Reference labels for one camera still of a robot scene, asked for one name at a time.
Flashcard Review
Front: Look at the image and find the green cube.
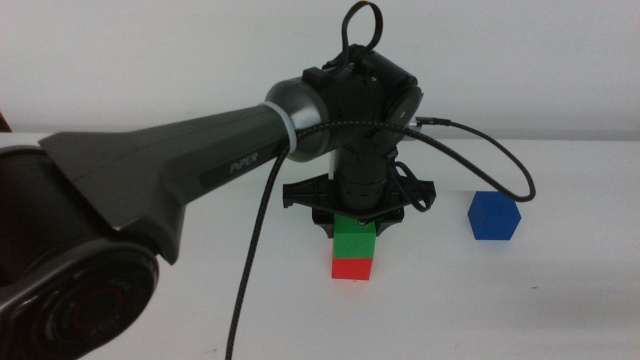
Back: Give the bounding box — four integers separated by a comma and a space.
333, 213, 377, 260

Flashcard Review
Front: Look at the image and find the blue cube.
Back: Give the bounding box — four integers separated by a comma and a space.
467, 191, 522, 242

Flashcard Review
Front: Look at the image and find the thin black cable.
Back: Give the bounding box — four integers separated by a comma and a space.
392, 159, 432, 214

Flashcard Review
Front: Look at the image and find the red cube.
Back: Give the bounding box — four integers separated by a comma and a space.
331, 257, 374, 281

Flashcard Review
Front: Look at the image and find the white cable tie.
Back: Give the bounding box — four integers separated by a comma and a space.
263, 100, 300, 155

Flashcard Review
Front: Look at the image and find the black looped strap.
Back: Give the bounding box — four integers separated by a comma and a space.
341, 0, 385, 66

